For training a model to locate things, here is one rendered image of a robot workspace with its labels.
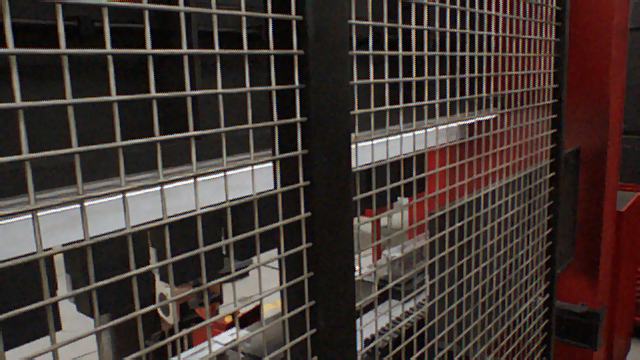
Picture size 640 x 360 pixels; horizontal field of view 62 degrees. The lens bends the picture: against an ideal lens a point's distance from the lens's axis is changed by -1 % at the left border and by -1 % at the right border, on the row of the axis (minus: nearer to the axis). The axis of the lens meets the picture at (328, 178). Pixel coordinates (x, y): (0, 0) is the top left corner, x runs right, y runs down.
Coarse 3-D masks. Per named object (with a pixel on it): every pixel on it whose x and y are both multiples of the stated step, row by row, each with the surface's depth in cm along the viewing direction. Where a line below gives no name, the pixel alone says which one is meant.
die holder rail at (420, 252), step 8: (424, 232) 225; (408, 240) 215; (416, 240) 215; (424, 240) 215; (400, 248) 207; (408, 248) 206; (424, 248) 215; (384, 256) 202; (392, 256) 199; (408, 256) 206; (416, 256) 211; (424, 256) 216; (392, 264) 202; (400, 264) 202; (408, 264) 206; (416, 264) 211
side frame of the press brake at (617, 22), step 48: (576, 0) 196; (624, 0) 200; (528, 48) 209; (576, 48) 198; (624, 48) 207; (528, 96) 212; (576, 96) 201; (480, 144) 229; (576, 144) 204; (432, 192) 247; (576, 240) 210; (576, 288) 213; (528, 336) 230
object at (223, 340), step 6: (222, 336) 134; (228, 336) 134; (276, 336) 127; (216, 342) 132; (222, 342) 131; (228, 342) 131; (270, 342) 124; (276, 342) 124; (234, 348) 128; (246, 348) 128; (252, 348) 127; (258, 348) 121; (270, 348) 121; (276, 348) 121; (246, 354) 125; (252, 354) 119; (258, 354) 119; (276, 354) 118; (282, 354) 118
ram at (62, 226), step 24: (384, 144) 183; (408, 144) 195; (432, 144) 209; (264, 168) 140; (144, 192) 113; (168, 192) 118; (192, 192) 123; (216, 192) 128; (240, 192) 134; (48, 216) 98; (72, 216) 102; (96, 216) 105; (120, 216) 109; (144, 216) 114; (0, 240) 92; (24, 240) 95; (48, 240) 98; (72, 240) 102
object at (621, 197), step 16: (624, 192) 275; (624, 208) 239; (624, 224) 239; (624, 240) 243; (624, 256) 247; (624, 272) 251; (624, 288) 255; (624, 304) 260; (608, 320) 246; (624, 320) 264; (608, 336) 247; (624, 336) 269; (608, 352) 249; (624, 352) 274
